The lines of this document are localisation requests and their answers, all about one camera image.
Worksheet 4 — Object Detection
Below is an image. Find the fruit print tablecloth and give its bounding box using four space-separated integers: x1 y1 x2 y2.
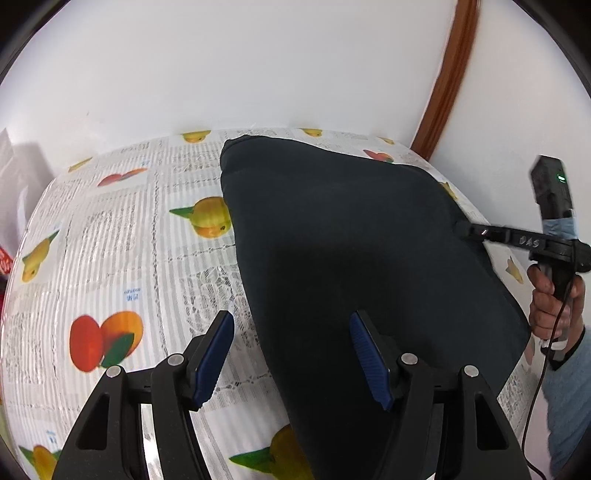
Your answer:
0 128 546 480

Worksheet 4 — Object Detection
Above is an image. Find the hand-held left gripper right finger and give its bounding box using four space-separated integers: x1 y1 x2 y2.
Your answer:
349 310 529 480

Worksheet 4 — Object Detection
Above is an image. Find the black cable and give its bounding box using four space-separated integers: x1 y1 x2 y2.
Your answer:
522 272 578 480

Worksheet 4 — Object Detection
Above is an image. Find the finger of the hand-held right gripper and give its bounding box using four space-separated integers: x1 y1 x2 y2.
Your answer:
454 220 509 244

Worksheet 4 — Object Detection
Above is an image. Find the person's right hand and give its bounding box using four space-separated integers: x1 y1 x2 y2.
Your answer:
526 265 587 352

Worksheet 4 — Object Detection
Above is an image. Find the brown wooden door frame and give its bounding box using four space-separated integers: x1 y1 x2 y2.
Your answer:
410 0 481 158

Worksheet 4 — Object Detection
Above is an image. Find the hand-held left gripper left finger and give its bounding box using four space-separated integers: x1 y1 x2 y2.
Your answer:
51 310 236 480

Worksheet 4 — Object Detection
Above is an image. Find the person's right forearm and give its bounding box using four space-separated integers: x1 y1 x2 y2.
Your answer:
540 325 591 477

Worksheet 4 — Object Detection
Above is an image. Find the black t-shirt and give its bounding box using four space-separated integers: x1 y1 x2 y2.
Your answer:
219 135 532 480

